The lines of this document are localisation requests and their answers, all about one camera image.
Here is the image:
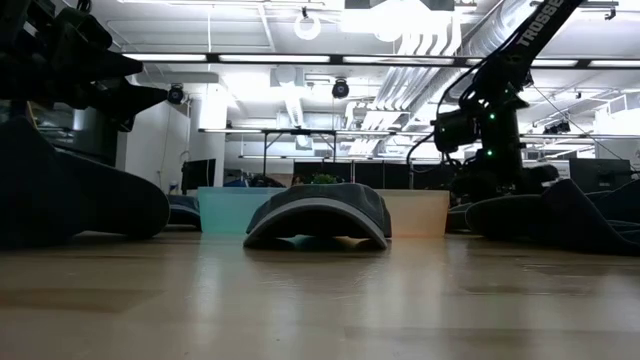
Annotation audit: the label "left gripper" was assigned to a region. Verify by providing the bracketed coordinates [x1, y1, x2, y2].
[52, 5, 169, 133]

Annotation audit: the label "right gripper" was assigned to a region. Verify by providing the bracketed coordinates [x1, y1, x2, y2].
[509, 163, 561, 196]

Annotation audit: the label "dark shoe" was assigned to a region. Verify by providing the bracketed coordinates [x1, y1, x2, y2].
[0, 115, 171, 250]
[166, 194, 202, 230]

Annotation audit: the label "grey shoe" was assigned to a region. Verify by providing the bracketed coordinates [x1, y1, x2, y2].
[242, 182, 393, 252]

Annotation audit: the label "black computer monitor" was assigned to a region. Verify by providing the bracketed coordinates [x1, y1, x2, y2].
[180, 158, 217, 194]
[568, 158, 632, 194]

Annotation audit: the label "orange translucent plastic bin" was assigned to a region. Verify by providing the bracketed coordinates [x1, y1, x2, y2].
[374, 188, 451, 239]

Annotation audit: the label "dark partition panels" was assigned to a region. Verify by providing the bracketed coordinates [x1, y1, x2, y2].
[292, 160, 454, 190]

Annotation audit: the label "teal translucent plastic bin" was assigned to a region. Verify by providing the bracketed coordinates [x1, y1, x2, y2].
[197, 186, 286, 235]

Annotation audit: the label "white ceiling pipes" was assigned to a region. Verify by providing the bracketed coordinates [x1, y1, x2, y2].
[372, 29, 464, 111]

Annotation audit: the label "black ceiling camera cluster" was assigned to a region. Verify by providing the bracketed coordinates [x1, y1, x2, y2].
[542, 120, 572, 136]

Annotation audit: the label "silver spiral air duct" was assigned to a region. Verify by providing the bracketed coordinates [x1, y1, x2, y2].
[442, 0, 536, 104]

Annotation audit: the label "white ring lamp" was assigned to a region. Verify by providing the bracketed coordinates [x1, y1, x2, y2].
[293, 10, 323, 42]

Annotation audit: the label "black workstation frame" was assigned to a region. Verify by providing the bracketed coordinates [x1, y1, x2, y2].
[198, 127, 346, 182]

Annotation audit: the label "black ceiling light rail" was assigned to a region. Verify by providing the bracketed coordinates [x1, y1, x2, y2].
[119, 51, 640, 70]

